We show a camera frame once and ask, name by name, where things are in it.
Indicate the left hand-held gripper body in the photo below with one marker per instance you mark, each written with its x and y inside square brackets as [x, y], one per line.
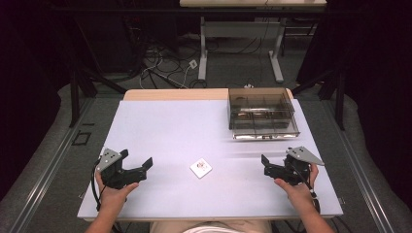
[124, 176]

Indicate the person's white shirt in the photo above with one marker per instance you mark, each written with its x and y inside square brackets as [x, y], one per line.
[213, 230]

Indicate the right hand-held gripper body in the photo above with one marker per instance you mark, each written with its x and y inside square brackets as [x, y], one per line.
[293, 168]

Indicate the person's left hand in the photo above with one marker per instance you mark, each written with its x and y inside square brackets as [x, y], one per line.
[113, 195]

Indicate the white table cover board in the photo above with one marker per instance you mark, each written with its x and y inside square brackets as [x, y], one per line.
[181, 129]

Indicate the person's right hand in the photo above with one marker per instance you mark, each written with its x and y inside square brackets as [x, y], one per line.
[299, 194]

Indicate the small white square card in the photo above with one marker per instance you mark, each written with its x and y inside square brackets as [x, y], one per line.
[201, 168]

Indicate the white desk with metal legs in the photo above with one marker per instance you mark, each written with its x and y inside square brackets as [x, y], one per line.
[239, 29]

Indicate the transparent brown drawer organizer box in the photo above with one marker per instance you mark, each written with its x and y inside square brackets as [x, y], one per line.
[260, 113]

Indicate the black metal stand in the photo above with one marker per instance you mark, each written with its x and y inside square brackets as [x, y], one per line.
[339, 100]
[75, 97]

